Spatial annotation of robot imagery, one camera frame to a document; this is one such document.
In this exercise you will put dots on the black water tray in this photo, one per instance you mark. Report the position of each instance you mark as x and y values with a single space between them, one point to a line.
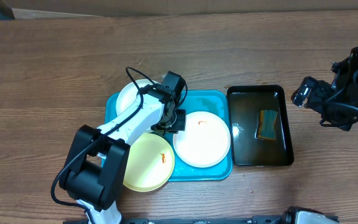
244 104

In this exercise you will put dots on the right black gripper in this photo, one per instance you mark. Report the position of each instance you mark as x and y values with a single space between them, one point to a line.
311 91

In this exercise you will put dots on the teal plastic tray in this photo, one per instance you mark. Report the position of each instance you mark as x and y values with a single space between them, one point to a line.
212 101

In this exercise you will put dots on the cardboard panel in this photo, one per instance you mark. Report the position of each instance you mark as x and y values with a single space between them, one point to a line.
177 7

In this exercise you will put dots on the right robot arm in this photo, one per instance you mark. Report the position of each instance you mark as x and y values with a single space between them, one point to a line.
336 102

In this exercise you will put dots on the green yellow sponge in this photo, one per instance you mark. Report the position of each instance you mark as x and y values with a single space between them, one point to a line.
266 129

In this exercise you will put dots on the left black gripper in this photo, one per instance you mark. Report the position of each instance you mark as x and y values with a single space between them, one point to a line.
180 127

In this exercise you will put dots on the white plate with stain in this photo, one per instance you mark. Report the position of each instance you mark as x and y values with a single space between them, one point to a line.
204 142

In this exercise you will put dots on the yellow plate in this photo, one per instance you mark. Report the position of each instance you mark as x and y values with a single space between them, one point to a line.
150 164

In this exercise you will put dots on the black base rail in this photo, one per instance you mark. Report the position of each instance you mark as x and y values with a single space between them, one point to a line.
259 219

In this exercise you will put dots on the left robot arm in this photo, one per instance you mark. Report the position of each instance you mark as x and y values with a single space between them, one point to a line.
93 173

